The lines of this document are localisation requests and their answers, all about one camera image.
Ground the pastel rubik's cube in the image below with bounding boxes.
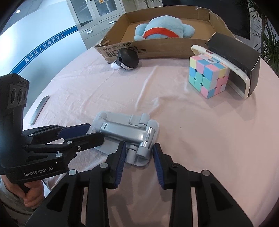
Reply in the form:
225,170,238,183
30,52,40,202
189,54,230,99

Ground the black computer mouse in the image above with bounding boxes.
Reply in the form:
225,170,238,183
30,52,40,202
116,48,139,70

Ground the beige phone case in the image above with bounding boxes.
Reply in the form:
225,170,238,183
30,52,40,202
189,45,251,99

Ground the black charger box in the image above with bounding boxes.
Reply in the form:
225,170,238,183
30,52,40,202
206,33,261,99

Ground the blue plush toy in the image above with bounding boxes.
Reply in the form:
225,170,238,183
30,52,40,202
134,15,195,41

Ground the person's left hand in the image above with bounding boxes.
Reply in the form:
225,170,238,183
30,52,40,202
1,175,44,209

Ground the grey flat bar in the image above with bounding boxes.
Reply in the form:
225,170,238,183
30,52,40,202
29,96,50,125

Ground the pink tablecloth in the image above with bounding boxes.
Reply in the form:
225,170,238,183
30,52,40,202
24,48,278,226

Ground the grey filing cabinet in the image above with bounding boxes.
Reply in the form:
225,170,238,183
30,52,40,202
67,0,125,49

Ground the cardboard box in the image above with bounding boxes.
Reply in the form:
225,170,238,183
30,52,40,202
94,6,234,63

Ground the potted palm plant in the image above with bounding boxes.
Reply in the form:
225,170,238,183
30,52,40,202
247,1,278,76

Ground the leafy green plant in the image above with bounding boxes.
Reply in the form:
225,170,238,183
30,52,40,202
137,0,163,9

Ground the black tv screen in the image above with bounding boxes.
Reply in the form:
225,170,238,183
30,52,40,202
162,0,251,39

